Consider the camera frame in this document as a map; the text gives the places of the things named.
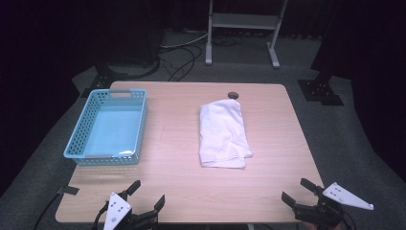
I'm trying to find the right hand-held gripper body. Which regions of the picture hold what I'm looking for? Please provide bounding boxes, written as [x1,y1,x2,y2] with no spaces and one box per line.
[292,181,374,230]

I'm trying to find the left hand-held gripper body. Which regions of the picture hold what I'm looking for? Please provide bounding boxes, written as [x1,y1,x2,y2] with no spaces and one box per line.
[102,191,160,230]

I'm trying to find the white printed t-shirt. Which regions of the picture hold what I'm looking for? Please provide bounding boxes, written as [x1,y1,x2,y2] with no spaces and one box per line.
[198,99,254,170]

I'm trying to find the person's right hand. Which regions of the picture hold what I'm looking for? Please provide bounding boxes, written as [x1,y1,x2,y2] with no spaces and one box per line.
[302,222,341,230]

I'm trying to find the black tape piece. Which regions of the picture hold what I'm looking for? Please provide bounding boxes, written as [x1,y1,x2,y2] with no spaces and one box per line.
[56,185,80,196]

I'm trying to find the light blue plastic basket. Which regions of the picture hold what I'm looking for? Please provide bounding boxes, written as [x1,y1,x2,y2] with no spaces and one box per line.
[62,88,148,167]

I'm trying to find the black stand base with pole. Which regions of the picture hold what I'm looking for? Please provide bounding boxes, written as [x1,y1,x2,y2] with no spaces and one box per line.
[79,61,129,99]

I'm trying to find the white metal stand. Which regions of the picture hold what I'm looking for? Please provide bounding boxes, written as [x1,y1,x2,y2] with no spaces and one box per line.
[204,0,289,69]

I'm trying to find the left hand-held gripper cable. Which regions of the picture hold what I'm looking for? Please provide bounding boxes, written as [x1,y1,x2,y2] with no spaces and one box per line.
[91,200,109,230]

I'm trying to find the black stand base plate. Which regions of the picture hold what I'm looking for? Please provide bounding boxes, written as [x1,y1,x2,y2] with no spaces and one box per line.
[297,78,345,106]

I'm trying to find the thick black floor cable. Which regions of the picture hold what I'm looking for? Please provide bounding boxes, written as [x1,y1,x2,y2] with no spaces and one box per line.
[108,57,161,81]

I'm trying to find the thin black floor cable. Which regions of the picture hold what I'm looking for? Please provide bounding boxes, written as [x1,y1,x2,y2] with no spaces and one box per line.
[159,44,204,82]

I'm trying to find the white floor cable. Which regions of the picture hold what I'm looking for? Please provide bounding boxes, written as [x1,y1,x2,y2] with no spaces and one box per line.
[159,32,209,50]

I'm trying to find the bundle of black floor cables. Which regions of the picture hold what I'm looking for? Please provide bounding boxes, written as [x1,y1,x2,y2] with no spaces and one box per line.
[212,33,244,48]

